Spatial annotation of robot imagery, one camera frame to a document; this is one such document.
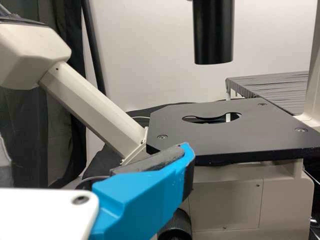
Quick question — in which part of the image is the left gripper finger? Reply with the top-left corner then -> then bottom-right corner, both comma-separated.
88,141 -> 196,240

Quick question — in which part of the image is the cream microscope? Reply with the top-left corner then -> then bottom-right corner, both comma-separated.
0,0 -> 320,240

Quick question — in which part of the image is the black platform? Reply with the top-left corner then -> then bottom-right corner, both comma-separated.
225,71 -> 309,116

